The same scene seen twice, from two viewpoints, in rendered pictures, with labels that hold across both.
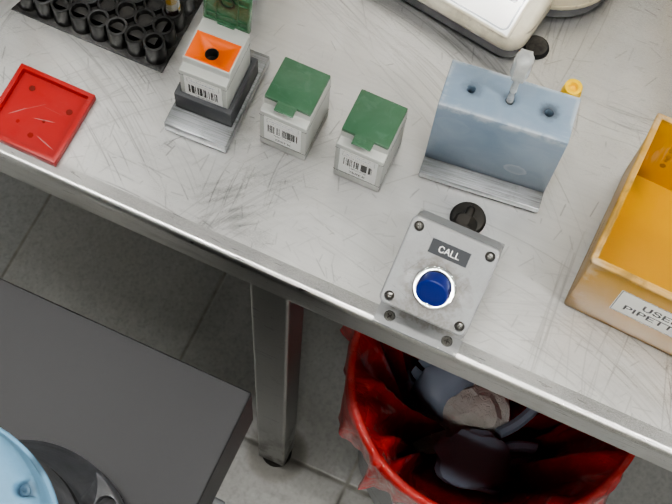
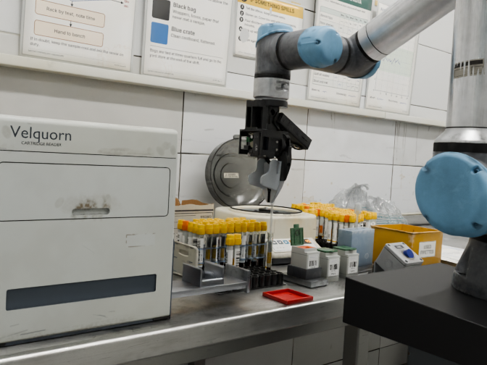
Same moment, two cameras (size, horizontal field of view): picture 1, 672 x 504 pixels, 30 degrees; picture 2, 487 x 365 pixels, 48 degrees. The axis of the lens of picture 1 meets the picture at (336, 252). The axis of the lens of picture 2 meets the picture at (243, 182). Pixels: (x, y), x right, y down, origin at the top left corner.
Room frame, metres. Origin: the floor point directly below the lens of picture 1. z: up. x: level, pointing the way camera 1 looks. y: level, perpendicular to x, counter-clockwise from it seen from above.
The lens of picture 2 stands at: (-0.03, 1.15, 1.14)
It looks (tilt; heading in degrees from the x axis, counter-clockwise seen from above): 3 degrees down; 303
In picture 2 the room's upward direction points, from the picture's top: 3 degrees clockwise
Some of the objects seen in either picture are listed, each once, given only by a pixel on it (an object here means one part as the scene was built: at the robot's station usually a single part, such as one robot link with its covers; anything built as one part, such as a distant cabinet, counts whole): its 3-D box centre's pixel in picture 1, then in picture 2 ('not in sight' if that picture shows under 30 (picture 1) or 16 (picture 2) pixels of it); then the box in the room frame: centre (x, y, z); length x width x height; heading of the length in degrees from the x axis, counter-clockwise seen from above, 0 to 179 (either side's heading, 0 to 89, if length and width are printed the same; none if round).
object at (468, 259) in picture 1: (451, 250); (392, 260); (0.35, -0.09, 0.92); 0.13 x 0.07 x 0.08; 162
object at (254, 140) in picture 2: not in sight; (266, 129); (0.55, 0.19, 1.20); 0.09 x 0.08 x 0.12; 73
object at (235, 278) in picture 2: not in sight; (192, 279); (0.54, 0.42, 0.92); 0.21 x 0.07 x 0.05; 72
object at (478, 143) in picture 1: (498, 131); (355, 248); (0.45, -0.11, 0.92); 0.10 x 0.07 x 0.10; 79
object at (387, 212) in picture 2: not in sight; (383, 214); (0.64, -0.84, 0.94); 0.20 x 0.17 x 0.14; 54
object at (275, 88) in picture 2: not in sight; (272, 90); (0.54, 0.18, 1.28); 0.08 x 0.08 x 0.05
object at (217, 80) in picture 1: (215, 69); (304, 261); (0.48, 0.11, 0.92); 0.05 x 0.04 x 0.06; 165
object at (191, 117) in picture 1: (217, 86); (304, 274); (0.48, 0.11, 0.89); 0.09 x 0.05 x 0.04; 165
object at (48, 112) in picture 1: (38, 114); (288, 296); (0.44, 0.25, 0.88); 0.07 x 0.07 x 0.01; 72
